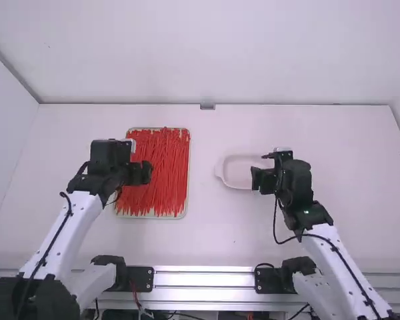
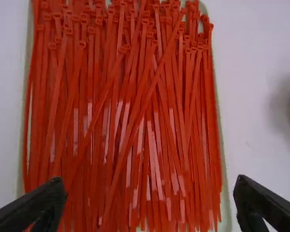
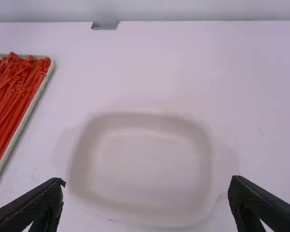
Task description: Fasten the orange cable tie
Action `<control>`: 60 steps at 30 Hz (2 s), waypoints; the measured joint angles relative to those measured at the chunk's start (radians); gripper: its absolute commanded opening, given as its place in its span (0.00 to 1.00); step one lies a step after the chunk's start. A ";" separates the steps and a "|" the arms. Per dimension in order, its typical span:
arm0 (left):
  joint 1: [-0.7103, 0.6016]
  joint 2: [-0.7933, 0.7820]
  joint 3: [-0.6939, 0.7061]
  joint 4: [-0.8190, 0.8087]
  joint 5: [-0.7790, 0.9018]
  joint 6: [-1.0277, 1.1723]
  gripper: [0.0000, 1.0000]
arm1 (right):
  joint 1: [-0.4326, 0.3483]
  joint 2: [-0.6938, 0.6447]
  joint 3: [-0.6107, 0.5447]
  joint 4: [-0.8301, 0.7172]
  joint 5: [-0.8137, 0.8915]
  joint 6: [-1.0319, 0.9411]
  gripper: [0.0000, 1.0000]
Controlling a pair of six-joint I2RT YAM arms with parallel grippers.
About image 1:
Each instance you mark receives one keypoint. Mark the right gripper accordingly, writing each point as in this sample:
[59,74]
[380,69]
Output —
[295,180]

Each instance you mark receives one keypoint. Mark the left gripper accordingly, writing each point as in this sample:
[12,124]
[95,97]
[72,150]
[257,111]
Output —
[105,156]

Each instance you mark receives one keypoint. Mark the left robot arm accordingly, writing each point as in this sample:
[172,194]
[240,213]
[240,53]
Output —
[63,240]

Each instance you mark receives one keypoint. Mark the white dish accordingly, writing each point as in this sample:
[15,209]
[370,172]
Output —
[236,170]

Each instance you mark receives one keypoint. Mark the pale tray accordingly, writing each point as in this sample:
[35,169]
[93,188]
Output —
[135,217]

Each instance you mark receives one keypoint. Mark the silver rails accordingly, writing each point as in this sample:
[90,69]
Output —
[203,280]

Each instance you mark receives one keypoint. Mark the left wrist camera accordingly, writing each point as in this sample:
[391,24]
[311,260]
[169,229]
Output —
[128,149]

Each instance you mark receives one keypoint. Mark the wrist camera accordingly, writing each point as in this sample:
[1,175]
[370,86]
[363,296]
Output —
[282,149]
[128,149]

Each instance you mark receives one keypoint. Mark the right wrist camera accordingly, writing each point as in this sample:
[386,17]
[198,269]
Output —
[282,149]

